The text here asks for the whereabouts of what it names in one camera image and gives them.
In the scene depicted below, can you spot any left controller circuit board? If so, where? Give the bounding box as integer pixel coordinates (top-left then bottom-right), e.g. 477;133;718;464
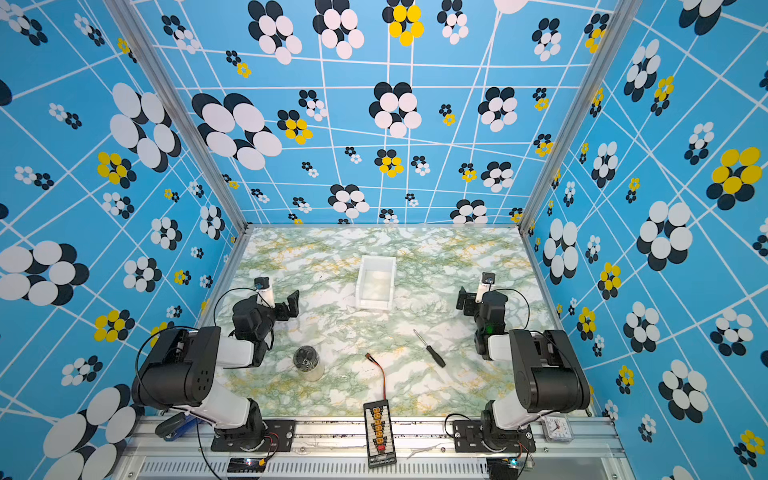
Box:
226;457;266;477

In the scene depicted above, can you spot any small white alarm clock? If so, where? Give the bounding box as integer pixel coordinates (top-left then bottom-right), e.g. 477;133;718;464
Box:
542;415;574;443

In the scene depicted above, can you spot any clear jar black lid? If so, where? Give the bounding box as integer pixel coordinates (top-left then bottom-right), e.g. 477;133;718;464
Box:
293;345;325;382

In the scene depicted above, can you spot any red black wire lead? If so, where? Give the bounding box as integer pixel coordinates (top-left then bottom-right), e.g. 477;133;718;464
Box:
365;353;387;400

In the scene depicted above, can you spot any blue black clamp handle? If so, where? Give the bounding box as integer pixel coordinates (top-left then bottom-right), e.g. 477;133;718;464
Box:
155;412;199;442

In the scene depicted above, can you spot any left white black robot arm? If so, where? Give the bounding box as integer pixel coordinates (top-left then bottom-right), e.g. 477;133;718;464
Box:
132;288;300;454

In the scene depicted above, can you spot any black battery checker device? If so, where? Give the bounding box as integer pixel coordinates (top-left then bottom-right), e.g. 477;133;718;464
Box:
363;400;397;469

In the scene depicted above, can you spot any white plastic bin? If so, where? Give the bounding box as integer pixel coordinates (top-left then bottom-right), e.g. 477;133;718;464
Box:
355;255;396;311

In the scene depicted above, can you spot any controller circuit board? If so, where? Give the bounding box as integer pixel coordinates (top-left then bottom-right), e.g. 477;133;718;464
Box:
486;458;521;480
226;457;266;477

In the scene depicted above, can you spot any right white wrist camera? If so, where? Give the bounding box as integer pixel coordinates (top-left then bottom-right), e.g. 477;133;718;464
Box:
475;272;496;303

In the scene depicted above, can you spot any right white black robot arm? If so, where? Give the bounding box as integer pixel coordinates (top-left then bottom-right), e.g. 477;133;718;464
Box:
456;288;590;453

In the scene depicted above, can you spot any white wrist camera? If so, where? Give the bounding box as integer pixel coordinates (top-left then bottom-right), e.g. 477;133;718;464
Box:
253;277;275;308
475;272;496;303

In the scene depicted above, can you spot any right controller circuit board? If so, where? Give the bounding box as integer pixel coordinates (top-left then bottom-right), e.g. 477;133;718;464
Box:
486;458;521;480

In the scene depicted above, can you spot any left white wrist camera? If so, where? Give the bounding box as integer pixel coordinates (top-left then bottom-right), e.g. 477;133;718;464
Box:
253;277;275;308

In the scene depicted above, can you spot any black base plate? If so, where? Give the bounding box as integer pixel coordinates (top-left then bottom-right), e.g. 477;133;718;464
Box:
446;419;537;455
211;419;297;453

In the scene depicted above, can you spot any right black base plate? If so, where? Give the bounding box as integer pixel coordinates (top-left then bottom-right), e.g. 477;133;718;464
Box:
446;419;537;455

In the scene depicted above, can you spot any black handle screwdriver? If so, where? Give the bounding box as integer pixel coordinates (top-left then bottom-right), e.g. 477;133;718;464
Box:
413;330;446;368

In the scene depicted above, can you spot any aluminium frame rail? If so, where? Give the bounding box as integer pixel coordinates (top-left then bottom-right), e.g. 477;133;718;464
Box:
113;416;635;479

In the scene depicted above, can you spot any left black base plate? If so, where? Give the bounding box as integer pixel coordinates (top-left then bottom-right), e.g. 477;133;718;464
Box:
211;419;297;453

